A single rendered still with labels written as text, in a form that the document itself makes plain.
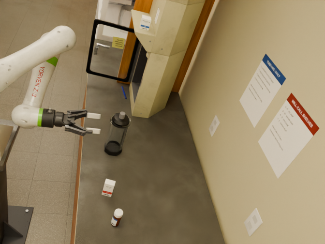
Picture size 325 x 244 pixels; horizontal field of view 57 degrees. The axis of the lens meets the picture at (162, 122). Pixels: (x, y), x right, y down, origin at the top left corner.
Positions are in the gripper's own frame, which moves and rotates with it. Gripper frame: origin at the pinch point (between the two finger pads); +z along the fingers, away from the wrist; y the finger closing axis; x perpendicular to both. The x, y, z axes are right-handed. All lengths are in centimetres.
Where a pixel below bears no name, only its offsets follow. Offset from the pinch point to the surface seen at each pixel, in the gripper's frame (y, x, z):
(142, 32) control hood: 34, -38, 19
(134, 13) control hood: 59, -38, 16
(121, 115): -1.1, -8.3, 11.5
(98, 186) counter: -26.2, 17.8, 4.1
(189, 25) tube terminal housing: 41, -45, 45
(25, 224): 6, 110, -36
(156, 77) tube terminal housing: 32.5, -13.0, 33.2
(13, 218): 11, 109, -45
